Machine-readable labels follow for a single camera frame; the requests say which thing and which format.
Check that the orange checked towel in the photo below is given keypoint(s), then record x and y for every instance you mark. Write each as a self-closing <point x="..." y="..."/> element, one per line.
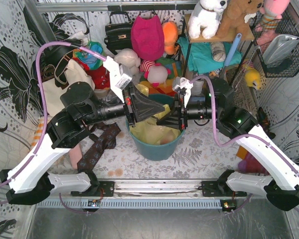
<point x="37" y="133"/>

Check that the yellow plastic trash bag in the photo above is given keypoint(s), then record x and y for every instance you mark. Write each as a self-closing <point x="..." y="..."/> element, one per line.
<point x="148" y="131"/>

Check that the silver foil pouch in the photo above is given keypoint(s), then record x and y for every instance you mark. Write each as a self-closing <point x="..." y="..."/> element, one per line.
<point x="280" y="48"/>

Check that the black leather handbag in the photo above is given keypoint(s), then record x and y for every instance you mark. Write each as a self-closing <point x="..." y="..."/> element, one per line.
<point x="118" y="36"/>

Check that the orange plush toy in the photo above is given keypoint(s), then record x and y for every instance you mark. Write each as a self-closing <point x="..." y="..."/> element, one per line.
<point x="170" y="37"/>

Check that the colourful silk scarf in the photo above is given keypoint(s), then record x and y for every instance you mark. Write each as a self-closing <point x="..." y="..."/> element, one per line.
<point x="86" y="60"/>

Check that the pink striped plush doll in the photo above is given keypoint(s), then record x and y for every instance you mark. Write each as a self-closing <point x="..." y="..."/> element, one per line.
<point x="154" y="73"/>

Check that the cream canvas tote bag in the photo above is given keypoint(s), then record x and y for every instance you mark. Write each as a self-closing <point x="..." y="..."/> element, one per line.
<point x="74" y="73"/>

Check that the black metal shelf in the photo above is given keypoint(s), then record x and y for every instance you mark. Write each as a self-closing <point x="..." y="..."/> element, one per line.
<point x="185" y="32"/>

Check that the red garment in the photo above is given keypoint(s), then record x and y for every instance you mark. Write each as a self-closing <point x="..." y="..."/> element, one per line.
<point x="100" y="78"/>

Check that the pink plush toy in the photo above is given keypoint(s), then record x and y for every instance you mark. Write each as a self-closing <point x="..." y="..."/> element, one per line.
<point x="272" y="11"/>

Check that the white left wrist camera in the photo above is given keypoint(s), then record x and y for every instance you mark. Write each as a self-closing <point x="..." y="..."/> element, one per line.
<point x="120" y="76"/>

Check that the white roll container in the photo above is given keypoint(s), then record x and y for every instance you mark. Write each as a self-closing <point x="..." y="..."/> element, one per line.
<point x="197" y="87"/>

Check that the dark floral necktie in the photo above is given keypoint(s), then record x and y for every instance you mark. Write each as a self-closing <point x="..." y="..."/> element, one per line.
<point x="104" y="137"/>

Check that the pink cloth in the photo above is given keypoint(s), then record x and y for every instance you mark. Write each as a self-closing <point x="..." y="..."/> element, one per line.
<point x="75" y="155"/>

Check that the brown teddy bear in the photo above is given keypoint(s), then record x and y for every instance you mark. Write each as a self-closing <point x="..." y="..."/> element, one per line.
<point x="237" y="16"/>

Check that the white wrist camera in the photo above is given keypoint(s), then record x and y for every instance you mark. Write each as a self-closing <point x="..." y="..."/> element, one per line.
<point x="120" y="76"/>
<point x="182" y="86"/>

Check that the black wire basket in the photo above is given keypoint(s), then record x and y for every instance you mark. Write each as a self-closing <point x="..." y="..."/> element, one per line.
<point x="288" y="67"/>

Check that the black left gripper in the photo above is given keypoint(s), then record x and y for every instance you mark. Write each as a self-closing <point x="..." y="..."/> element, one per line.
<point x="129" y="107"/>

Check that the teal folded cloth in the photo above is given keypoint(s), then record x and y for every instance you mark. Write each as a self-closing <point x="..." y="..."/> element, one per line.
<point x="200" y="59"/>

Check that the white plush lamb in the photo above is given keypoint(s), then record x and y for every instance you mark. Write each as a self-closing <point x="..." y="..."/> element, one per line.
<point x="129" y="58"/>

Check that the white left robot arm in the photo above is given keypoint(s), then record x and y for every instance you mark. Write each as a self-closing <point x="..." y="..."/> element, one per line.
<point x="30" y="183"/>

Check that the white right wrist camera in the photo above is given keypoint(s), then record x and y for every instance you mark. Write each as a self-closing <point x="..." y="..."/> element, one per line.
<point x="182" y="86"/>

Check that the teal plastic trash bin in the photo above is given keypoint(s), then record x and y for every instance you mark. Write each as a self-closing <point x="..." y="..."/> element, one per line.
<point x="156" y="152"/>

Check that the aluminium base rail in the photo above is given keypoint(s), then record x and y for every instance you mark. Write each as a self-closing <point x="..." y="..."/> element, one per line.
<point x="162" y="194"/>

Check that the white plush dog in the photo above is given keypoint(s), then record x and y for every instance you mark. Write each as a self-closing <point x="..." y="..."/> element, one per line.
<point x="205" y="18"/>

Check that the purple orange sock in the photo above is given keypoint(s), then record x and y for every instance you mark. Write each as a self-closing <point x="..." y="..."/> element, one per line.
<point x="248" y="163"/>

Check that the magenta fuzzy bag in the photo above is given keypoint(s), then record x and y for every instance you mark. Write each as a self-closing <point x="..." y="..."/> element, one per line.
<point x="147" y="38"/>

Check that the yellow plush duck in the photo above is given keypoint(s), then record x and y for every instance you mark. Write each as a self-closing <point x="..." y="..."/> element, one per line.
<point x="251" y="75"/>

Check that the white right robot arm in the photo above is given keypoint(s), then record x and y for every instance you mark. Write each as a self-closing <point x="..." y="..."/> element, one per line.
<point x="206" y="99"/>

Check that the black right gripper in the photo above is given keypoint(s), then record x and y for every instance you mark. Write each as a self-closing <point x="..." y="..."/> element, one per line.
<point x="180" y="114"/>

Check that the black hat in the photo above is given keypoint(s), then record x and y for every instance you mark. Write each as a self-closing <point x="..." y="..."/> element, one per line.
<point x="52" y="55"/>

